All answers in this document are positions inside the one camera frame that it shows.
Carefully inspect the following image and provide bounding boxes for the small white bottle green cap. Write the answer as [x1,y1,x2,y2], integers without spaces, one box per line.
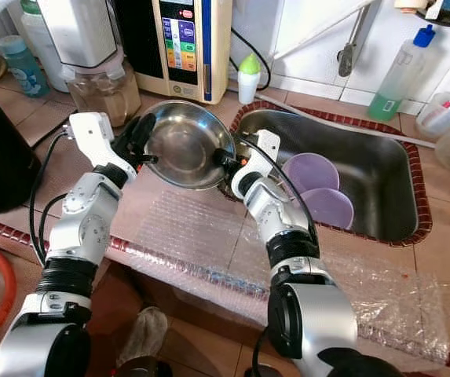
[236,53,261,105]

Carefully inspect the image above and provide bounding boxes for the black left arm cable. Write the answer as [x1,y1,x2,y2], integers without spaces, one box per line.
[28,126,76,268]

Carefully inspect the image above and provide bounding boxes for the clear bubble wrap sheet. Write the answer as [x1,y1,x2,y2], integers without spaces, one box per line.
[126,188,450,362]

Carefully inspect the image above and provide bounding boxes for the blue plastic bottle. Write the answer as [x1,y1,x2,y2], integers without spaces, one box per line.
[0,35,51,99]

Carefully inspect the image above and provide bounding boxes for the clear jar with brown contents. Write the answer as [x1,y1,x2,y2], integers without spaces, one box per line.
[64,49,139,128]

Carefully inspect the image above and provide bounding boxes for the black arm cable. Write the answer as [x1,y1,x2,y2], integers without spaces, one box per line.
[236,134,321,244]
[28,126,76,268]

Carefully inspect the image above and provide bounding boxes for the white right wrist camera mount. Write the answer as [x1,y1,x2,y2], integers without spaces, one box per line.
[229,130,282,201]

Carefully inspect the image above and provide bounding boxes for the black appliance power cable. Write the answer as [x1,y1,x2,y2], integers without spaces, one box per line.
[229,27,273,91]

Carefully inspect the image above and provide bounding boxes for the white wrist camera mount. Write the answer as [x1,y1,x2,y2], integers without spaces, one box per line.
[69,112,117,167]
[229,130,282,201]

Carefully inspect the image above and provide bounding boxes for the white container green lid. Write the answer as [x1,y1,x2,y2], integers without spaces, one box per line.
[19,0,53,52]

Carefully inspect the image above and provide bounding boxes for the stainless steel sink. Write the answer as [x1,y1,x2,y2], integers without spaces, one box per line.
[229,102,434,247]

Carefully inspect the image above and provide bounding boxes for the grey metal tap lever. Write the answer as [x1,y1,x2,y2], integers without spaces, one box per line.
[337,4,371,78]

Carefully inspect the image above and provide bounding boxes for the clear plastic cup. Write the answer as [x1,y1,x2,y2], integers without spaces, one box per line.
[415,98,450,142]

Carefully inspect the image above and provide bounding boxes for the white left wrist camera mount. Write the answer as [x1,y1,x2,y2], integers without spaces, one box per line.
[69,112,117,167]

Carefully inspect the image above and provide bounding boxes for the beige water ionizer appliance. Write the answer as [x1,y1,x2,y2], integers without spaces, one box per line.
[113,0,233,105]

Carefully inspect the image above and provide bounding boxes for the purple plastic bowl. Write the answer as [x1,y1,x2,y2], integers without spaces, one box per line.
[299,187,355,230]
[281,152,341,194]

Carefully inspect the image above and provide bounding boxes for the green soap bottle blue cap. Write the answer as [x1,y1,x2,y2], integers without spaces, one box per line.
[368,24,436,123]

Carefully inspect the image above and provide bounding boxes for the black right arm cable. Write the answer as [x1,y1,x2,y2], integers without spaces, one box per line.
[236,134,321,244]

